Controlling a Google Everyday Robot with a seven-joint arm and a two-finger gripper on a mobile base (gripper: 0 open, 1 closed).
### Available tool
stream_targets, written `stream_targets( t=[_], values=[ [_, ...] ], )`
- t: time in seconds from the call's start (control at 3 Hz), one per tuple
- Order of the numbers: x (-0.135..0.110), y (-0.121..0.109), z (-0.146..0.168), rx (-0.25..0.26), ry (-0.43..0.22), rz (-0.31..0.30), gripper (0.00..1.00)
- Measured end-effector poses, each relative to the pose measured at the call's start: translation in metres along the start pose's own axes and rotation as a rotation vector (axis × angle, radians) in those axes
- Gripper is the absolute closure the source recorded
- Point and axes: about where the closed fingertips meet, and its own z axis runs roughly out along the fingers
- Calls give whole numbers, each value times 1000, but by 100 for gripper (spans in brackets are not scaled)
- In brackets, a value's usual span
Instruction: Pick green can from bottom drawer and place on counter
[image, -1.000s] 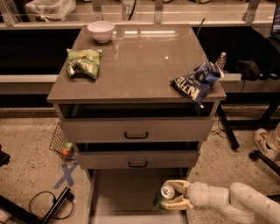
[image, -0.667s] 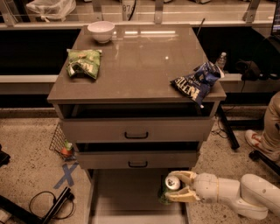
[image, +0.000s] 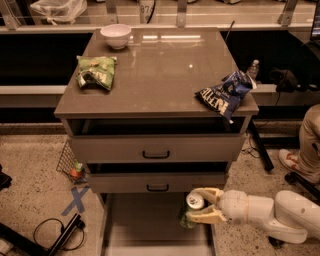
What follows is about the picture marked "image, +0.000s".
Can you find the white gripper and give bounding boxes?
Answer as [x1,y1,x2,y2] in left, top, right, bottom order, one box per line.
[186,187,248,224]

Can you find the green soda can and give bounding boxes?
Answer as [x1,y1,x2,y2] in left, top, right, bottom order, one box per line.
[178,192,204,229]

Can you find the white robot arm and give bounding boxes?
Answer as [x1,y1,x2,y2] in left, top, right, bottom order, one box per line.
[186,187,320,244]

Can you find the bottom open drawer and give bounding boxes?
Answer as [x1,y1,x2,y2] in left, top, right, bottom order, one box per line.
[99,192,218,256]

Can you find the top grey drawer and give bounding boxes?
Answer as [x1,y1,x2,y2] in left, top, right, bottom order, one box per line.
[63,116,249,164]

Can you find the grey drawer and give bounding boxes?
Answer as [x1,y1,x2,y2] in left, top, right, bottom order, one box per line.
[63,116,249,164]
[87,162,228,193]

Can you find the middle grey drawer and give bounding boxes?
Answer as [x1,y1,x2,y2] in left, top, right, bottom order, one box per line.
[87,162,228,193]

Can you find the grey drawer cabinet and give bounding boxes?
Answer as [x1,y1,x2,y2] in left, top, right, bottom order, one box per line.
[55,28,258,256]

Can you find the black table leg right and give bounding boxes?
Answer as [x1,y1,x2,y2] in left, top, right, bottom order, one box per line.
[248,120,274,172]

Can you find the white red sneaker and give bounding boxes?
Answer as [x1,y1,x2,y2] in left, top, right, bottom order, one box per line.
[278,149,311,180]

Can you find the blue chip bag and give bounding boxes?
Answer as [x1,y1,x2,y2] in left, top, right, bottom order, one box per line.
[195,70,257,124]

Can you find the person in beige trousers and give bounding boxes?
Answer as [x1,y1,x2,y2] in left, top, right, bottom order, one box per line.
[298,104,320,184]

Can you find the blue tape cross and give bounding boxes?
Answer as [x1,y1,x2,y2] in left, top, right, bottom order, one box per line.
[61,185,90,216]

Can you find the clear plastic water bottle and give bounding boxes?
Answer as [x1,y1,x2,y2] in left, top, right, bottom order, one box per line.
[247,60,260,80]

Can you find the orange green item in basket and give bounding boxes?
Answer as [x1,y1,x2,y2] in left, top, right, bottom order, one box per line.
[69,161,84,181]

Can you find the black headphones on ledge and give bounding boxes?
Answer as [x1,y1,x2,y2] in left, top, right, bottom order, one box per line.
[269,68,320,93]

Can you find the green chip bag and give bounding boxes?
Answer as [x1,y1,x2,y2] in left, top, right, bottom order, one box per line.
[76,56,117,91]

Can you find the black stand leg left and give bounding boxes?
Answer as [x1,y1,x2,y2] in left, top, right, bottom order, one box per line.
[0,213,83,256]

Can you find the white ceramic bowl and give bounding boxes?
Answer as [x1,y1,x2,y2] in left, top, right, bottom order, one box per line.
[100,24,132,50]

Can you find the clear plastic bag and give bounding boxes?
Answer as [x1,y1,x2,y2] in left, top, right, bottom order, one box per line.
[30,0,87,25]

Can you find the black floor cable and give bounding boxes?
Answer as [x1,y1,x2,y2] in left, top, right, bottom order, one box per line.
[32,217,86,252]

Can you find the wire mesh basket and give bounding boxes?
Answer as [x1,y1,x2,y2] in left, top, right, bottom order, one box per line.
[56,142,87,184]

